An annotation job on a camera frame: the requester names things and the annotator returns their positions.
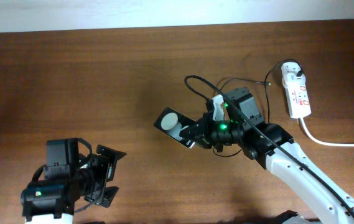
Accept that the white power strip cord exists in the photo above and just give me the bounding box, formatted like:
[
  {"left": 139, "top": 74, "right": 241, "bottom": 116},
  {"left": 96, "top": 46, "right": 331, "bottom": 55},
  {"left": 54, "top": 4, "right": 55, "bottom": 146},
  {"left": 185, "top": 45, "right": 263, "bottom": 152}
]
[{"left": 298, "top": 117, "right": 354, "bottom": 149}]

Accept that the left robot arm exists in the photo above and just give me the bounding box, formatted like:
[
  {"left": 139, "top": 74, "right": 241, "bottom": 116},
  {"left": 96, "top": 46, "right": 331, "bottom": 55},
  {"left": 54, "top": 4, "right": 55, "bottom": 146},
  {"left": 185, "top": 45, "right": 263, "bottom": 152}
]
[{"left": 21, "top": 138, "right": 126, "bottom": 223}]

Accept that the white power strip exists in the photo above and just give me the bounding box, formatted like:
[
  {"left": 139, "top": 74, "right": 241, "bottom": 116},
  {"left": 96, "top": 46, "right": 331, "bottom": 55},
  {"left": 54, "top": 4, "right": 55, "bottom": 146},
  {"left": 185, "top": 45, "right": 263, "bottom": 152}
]
[{"left": 285, "top": 85, "right": 311, "bottom": 119}]

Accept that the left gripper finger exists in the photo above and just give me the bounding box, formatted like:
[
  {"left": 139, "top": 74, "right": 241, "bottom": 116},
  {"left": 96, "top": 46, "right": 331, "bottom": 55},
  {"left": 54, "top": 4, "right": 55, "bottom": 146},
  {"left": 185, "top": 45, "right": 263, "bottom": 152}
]
[
  {"left": 96, "top": 144, "right": 126, "bottom": 162},
  {"left": 100, "top": 186, "right": 119, "bottom": 208}
]

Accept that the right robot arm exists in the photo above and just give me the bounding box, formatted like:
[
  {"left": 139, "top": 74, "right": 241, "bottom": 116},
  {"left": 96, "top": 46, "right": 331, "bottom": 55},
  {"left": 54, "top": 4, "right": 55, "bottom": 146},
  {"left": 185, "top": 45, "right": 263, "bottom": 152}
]
[{"left": 180, "top": 88, "right": 354, "bottom": 223}]

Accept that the black smartphone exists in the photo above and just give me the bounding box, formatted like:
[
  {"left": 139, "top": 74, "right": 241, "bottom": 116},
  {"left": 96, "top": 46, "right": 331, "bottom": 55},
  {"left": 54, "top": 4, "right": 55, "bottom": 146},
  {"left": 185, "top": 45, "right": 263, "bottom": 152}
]
[{"left": 154, "top": 107, "right": 195, "bottom": 148}]

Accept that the black usb charging cable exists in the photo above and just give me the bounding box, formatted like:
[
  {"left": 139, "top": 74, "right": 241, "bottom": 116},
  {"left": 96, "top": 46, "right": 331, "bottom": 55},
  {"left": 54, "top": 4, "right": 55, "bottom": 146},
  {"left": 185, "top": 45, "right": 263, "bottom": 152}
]
[{"left": 212, "top": 58, "right": 304, "bottom": 158}]

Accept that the white usb charger adapter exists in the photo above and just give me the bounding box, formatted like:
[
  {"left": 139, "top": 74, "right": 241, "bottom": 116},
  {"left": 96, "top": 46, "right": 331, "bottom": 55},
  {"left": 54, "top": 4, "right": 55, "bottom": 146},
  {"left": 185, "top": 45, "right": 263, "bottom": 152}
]
[{"left": 281, "top": 62, "right": 306, "bottom": 88}]

